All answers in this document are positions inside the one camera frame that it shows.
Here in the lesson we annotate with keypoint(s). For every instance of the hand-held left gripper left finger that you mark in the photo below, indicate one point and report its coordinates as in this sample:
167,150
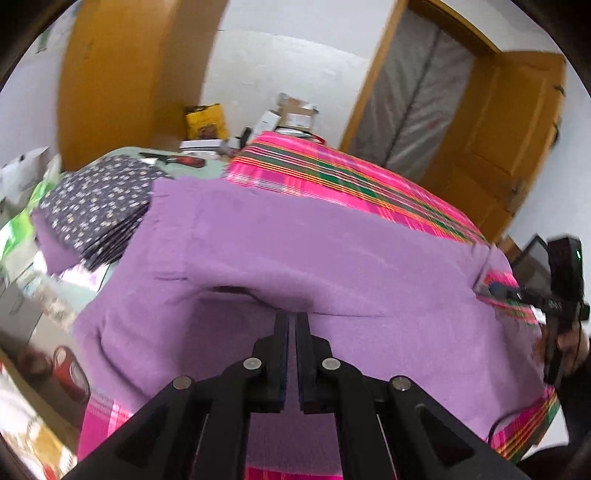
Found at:
281,364

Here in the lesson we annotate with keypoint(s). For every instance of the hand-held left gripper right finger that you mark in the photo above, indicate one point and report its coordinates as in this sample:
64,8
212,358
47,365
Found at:
301,364

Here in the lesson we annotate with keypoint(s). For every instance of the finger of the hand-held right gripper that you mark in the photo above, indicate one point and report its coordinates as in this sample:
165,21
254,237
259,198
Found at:
501,290

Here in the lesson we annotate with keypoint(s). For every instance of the purple fleece garment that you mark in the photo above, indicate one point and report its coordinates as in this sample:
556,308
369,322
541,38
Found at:
300,240

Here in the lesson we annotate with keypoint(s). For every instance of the person's right forearm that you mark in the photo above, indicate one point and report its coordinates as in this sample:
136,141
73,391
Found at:
577,406

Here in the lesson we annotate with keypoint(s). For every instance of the stack of dotted dark clothes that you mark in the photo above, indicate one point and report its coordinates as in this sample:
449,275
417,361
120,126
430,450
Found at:
101,203

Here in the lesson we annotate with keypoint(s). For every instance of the person's right hand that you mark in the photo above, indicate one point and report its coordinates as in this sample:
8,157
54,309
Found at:
577,346

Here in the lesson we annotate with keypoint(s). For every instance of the black mesh chair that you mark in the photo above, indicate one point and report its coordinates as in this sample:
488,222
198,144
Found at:
533,267

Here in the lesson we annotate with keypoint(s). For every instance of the wooden door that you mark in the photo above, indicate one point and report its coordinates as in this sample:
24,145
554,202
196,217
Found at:
498,138

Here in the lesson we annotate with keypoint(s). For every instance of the pink plaid bedsheet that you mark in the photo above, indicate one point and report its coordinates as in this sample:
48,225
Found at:
323,161

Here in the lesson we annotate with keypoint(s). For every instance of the pale green table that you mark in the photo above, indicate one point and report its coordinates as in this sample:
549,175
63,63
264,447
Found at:
207,173

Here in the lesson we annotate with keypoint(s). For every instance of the grey plastic door curtain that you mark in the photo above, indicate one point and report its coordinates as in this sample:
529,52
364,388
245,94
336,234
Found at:
415,101

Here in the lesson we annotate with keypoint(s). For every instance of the red can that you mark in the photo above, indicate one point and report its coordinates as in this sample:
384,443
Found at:
69,374

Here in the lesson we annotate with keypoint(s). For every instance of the white carton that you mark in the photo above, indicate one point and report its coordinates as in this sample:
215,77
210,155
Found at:
267,123

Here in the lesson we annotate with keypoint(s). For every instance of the brown cardboard box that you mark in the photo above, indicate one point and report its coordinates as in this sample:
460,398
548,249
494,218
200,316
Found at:
300,115

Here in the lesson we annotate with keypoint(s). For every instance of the yellow paper bag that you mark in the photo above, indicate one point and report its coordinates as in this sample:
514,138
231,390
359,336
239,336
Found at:
205,122

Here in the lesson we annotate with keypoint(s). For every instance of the small folded purple cloth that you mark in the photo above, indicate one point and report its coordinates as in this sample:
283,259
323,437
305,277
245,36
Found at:
53,244

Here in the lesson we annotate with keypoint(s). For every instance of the wooden wardrobe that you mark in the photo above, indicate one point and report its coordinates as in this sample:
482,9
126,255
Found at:
120,69

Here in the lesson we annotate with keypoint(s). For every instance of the wooden door frame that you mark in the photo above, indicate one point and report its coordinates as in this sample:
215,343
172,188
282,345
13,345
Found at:
383,60

